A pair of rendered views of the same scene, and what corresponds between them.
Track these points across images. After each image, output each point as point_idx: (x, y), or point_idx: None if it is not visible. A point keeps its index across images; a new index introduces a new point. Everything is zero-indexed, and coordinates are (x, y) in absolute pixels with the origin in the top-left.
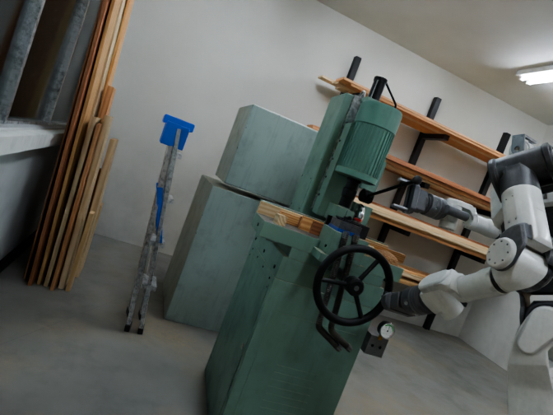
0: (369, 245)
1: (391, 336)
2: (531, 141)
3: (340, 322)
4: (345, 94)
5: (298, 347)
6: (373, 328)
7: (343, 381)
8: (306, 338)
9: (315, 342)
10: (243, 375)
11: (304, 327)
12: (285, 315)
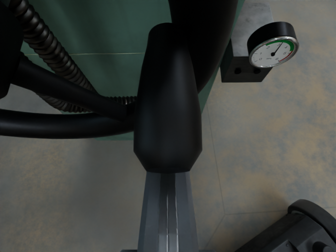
0: None
1: (283, 61)
2: None
3: (61, 138)
4: None
5: (106, 86)
6: (253, 19)
7: (201, 101)
8: (108, 74)
9: (129, 77)
10: (69, 113)
11: (91, 63)
12: (37, 56)
